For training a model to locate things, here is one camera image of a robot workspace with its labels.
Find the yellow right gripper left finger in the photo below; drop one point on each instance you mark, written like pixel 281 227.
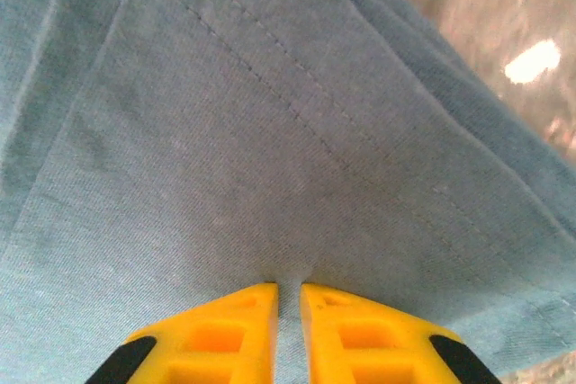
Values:
pixel 216 343

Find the slate blue t-shirt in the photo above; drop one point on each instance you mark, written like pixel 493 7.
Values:
pixel 225 132

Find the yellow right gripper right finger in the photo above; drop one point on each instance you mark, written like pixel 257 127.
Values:
pixel 369 343

